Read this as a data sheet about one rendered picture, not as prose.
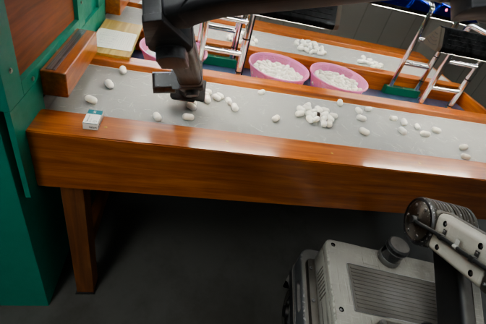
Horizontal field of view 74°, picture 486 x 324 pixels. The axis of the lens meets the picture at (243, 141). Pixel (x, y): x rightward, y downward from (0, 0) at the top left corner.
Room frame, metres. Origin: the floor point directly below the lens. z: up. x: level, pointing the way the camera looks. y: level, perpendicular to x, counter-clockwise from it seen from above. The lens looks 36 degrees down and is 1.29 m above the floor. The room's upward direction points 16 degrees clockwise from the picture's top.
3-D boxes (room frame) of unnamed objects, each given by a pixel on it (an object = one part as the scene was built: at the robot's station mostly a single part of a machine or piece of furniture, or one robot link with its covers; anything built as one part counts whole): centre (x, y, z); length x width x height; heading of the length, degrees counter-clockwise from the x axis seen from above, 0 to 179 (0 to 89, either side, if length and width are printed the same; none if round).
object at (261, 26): (1.90, -0.08, 0.67); 1.81 x 0.12 x 0.19; 105
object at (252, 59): (1.32, -0.06, 0.72); 0.27 x 0.27 x 0.10
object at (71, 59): (0.81, 0.53, 0.83); 0.30 x 0.06 x 0.07; 15
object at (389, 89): (1.70, -0.69, 0.90); 0.20 x 0.19 x 0.45; 105
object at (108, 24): (1.15, 0.57, 0.77); 0.33 x 0.15 x 0.01; 15
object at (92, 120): (0.63, 0.38, 0.77); 0.06 x 0.04 x 0.02; 15
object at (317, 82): (1.39, -0.33, 0.72); 0.27 x 0.27 x 0.10
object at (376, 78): (1.52, -0.18, 0.71); 1.81 x 0.05 x 0.11; 105
